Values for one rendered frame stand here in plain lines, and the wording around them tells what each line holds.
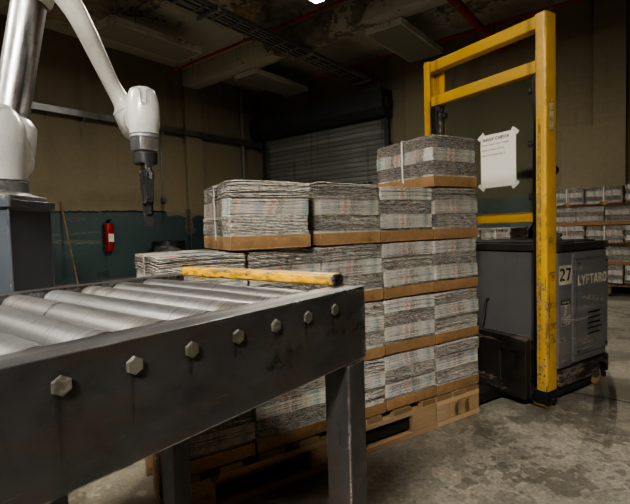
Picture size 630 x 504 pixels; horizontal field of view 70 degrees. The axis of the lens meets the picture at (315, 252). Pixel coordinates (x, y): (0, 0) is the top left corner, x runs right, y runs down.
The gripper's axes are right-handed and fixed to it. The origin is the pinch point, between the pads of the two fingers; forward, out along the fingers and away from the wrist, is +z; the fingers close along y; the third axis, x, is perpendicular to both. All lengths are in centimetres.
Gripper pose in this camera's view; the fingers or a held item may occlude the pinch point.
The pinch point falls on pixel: (148, 215)
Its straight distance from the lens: 158.0
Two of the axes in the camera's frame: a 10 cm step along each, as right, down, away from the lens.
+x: -8.5, 0.6, -5.3
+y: -5.3, -0.3, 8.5
